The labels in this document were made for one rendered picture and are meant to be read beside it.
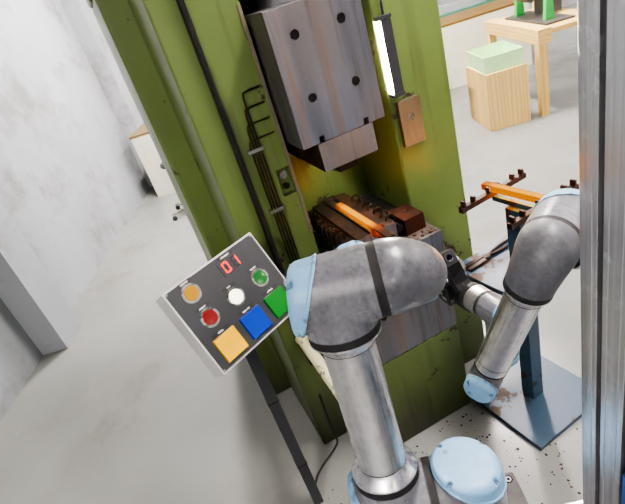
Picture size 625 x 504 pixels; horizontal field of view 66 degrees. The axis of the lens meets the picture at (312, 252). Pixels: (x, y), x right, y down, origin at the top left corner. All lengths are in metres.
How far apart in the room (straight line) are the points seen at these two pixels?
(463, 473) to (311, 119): 1.05
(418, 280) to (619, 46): 0.39
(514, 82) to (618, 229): 4.85
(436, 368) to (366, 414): 1.34
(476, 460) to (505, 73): 4.59
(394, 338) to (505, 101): 3.76
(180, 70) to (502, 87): 4.09
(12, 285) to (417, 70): 3.05
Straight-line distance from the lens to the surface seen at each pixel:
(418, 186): 1.93
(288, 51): 1.47
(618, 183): 0.45
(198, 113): 1.55
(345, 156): 1.58
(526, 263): 0.97
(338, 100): 1.54
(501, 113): 5.32
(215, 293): 1.40
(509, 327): 1.07
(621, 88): 0.42
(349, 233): 1.75
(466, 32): 7.22
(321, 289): 0.67
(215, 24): 1.56
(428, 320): 1.95
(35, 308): 3.94
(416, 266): 0.68
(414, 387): 2.10
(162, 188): 6.49
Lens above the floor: 1.80
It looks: 28 degrees down
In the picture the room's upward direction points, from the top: 18 degrees counter-clockwise
